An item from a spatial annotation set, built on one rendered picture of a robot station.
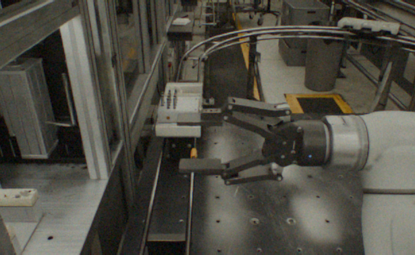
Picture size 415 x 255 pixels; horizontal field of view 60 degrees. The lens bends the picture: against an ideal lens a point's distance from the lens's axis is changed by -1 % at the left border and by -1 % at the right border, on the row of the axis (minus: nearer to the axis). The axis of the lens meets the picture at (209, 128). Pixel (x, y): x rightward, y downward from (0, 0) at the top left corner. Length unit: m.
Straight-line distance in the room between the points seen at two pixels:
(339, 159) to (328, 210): 0.60
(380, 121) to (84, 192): 0.62
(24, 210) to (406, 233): 0.67
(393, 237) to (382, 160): 0.11
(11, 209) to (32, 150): 0.22
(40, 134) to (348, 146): 0.69
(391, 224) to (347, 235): 0.52
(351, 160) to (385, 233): 0.12
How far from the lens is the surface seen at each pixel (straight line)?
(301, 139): 0.57
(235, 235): 1.04
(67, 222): 0.80
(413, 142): 0.61
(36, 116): 0.93
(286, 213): 1.13
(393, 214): 0.60
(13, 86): 0.91
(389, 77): 2.66
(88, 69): 0.76
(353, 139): 0.58
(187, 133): 1.13
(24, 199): 0.78
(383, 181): 0.60
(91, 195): 0.85
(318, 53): 3.58
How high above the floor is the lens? 1.43
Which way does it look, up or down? 29 degrees down
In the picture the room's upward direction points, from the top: straight up
